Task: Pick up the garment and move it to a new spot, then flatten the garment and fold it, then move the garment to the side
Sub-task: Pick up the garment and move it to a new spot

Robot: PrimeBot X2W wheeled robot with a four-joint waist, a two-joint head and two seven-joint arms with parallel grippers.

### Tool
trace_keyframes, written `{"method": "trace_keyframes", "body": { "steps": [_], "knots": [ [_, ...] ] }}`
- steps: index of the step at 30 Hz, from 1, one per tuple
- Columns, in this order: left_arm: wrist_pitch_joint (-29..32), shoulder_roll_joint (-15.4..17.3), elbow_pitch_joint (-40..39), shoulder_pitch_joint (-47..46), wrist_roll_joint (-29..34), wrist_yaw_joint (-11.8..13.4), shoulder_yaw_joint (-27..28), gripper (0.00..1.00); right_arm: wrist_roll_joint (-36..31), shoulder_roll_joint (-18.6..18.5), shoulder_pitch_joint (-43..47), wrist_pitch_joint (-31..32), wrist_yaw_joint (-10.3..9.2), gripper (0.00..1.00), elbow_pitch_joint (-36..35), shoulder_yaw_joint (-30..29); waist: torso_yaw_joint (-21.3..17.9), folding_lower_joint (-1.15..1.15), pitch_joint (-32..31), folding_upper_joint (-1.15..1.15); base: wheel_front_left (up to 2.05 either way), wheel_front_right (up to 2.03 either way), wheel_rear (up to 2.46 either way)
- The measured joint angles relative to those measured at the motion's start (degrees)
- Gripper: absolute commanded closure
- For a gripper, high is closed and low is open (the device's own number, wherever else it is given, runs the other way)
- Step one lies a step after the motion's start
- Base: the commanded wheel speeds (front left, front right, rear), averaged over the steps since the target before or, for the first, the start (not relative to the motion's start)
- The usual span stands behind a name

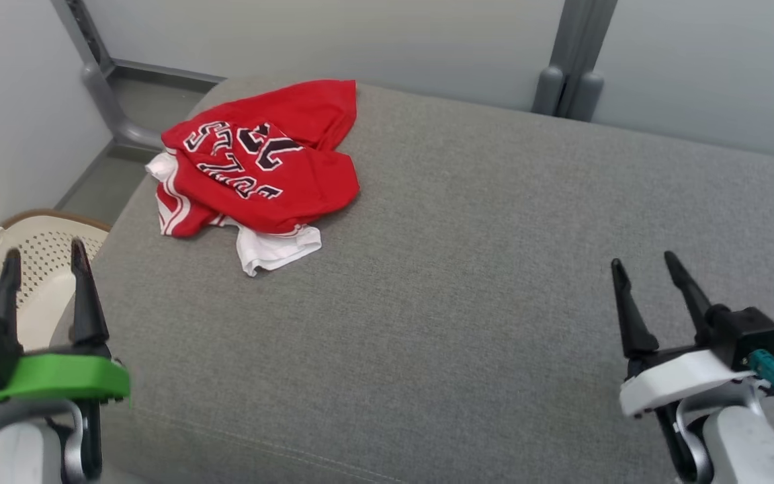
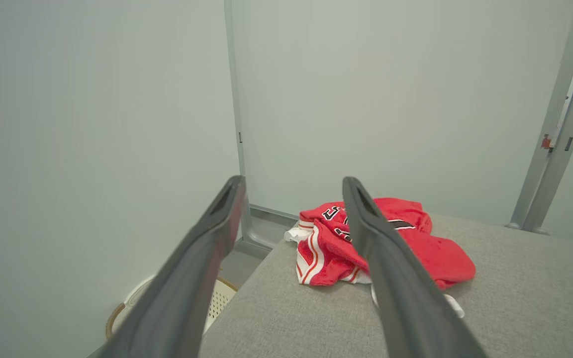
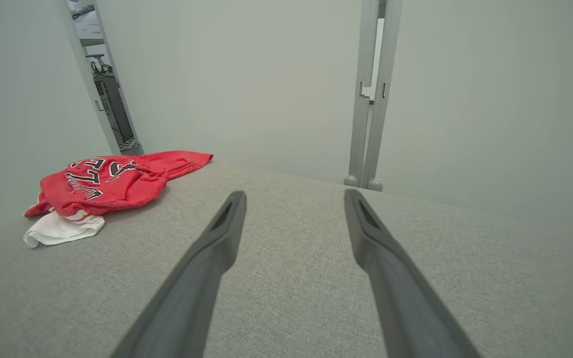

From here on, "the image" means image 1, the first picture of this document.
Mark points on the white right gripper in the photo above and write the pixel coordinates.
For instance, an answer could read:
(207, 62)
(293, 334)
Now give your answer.
(676, 380)

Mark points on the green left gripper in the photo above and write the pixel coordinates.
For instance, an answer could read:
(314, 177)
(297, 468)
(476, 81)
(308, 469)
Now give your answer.
(64, 378)

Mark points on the red basketball jersey with numbers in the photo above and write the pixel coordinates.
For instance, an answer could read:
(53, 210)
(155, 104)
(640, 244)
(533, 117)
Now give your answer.
(279, 195)

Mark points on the cream perforated laundry basket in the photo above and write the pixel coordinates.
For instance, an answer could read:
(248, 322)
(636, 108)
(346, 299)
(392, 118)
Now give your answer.
(44, 255)

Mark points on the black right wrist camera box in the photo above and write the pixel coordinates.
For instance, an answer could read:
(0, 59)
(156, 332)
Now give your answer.
(746, 339)

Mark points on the grey partition post, curved foot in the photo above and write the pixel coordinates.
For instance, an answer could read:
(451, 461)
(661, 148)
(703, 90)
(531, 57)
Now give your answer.
(101, 87)

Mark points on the grey double partition post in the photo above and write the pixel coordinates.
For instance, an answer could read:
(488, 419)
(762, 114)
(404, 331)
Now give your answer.
(578, 40)

